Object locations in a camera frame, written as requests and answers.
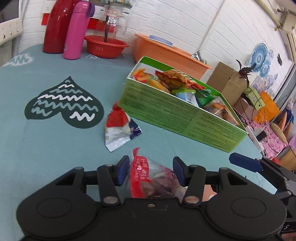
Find white screen appliance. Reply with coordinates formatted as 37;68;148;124
1;1;23;66

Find pink thermos bottle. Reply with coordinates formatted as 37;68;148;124
63;1;95;60

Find red white blue packet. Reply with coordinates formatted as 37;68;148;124
105;102;142;152

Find red plastic basin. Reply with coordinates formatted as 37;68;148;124
84;35;129;59

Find red dates clear bag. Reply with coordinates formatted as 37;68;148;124
126;148;186;201

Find orange chip bag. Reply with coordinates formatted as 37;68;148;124
132;68;171;94

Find wall air conditioner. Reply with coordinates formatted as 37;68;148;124
277;8;295;62

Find orange plastic tub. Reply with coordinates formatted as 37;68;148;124
133;33;214;79

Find red snack bag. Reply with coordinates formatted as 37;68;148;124
155;69;205;90

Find red thermos jug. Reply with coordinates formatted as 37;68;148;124
43;0;79;54

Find blue small snack packet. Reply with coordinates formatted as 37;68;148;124
171;88;196;102

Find blue lidded container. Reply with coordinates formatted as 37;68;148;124
149;35;173;47

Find orange cookie bag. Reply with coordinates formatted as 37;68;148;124
204;96;239;126

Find green small box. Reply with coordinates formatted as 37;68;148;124
243;86;265;110

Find teal patterned tablecloth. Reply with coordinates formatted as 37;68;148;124
1;46;286;240

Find brown cardboard box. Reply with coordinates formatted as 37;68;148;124
207;62;247;106

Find white power strip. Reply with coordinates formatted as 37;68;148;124
245;126;264;152

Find clear glass pitcher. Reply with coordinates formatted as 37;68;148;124
96;2;125;43

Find steel bowl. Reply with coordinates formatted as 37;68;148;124
191;51;207;64

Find dried black flower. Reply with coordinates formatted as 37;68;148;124
236;59;256;87

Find blue paper fan decorations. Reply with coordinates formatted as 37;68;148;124
249;43;278;87

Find green cardboard box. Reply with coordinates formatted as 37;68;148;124
117;56;248;153

